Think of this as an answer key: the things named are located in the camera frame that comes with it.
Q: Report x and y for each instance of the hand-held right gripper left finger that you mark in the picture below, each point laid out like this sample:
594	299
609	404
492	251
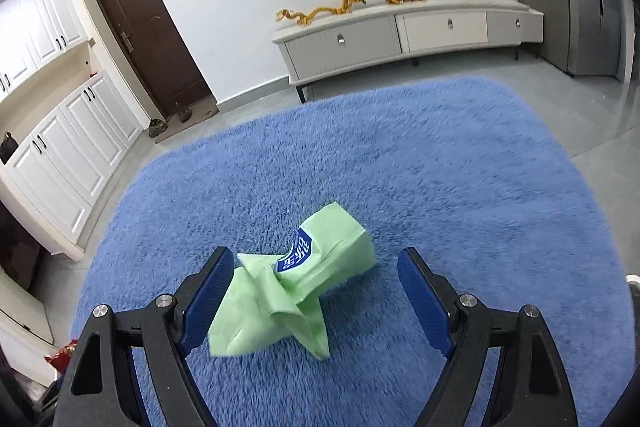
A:
207	302

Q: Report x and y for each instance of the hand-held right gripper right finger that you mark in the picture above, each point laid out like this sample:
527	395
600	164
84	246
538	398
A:
425	297

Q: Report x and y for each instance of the green tissue packet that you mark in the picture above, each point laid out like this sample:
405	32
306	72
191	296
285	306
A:
335	252

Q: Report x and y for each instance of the blue fluffy rug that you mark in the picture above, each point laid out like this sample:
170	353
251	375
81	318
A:
425	157

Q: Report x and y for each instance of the red bag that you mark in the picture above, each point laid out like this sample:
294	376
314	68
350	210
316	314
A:
62	357

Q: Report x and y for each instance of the dark shoe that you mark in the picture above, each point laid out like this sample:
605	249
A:
185	114
157	128

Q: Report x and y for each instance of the white base cabinets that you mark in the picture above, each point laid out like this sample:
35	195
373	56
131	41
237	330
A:
75	147

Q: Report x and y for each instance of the white TV cabinet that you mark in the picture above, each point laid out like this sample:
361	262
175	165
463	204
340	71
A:
345	47

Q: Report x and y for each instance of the brown entrance door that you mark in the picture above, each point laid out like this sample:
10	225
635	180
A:
145	32

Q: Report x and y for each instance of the golden dragon ornament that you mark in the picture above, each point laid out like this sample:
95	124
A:
320	13

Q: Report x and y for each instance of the white wall cabinets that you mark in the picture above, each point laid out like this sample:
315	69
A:
40	27

